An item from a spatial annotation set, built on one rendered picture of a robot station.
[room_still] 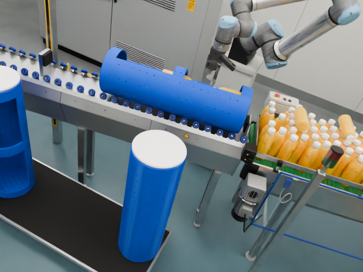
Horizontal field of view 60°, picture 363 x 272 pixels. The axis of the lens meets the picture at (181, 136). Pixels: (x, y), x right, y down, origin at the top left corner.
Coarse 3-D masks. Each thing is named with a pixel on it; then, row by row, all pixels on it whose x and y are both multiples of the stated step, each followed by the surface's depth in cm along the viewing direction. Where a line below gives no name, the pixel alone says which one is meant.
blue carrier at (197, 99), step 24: (120, 72) 180; (144, 72) 179; (120, 96) 190; (144, 96) 183; (168, 96) 179; (192, 96) 177; (216, 96) 176; (240, 96) 177; (216, 120) 182; (240, 120) 177
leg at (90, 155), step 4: (88, 132) 237; (92, 132) 236; (88, 136) 239; (92, 136) 238; (88, 140) 242; (92, 140) 241; (88, 144) 244; (92, 144) 244; (88, 148) 247; (92, 148) 247; (88, 152) 250; (92, 152) 250; (88, 156) 252; (92, 156) 253; (88, 160) 255; (92, 160) 256; (88, 164) 258; (92, 164) 259; (88, 168) 261; (92, 168) 263; (88, 172) 264; (92, 172) 266; (88, 176) 267
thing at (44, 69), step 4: (40, 52) 195; (44, 52) 196; (48, 52) 199; (40, 56) 194; (44, 56) 194; (48, 56) 198; (40, 60) 196; (44, 60) 196; (48, 60) 200; (52, 60) 205; (40, 64) 198; (44, 64) 198; (48, 64) 201; (40, 68) 200; (44, 68) 201; (48, 68) 206; (40, 72) 202; (44, 72) 203; (48, 72) 207
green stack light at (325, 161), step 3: (324, 156) 154; (324, 159) 153; (327, 159) 151; (330, 159) 150; (321, 162) 154; (324, 162) 153; (327, 162) 151; (330, 162) 150; (333, 162) 150; (336, 162) 150; (324, 165) 153; (327, 165) 152; (330, 165) 151; (333, 165) 151
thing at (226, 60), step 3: (219, 57) 171; (222, 57) 171; (225, 57) 172; (222, 60) 172; (225, 60) 171; (228, 60) 173; (225, 63) 172; (228, 63) 172; (231, 63) 174; (228, 66) 173; (231, 66) 173; (234, 66) 174; (231, 69) 174; (234, 69) 173
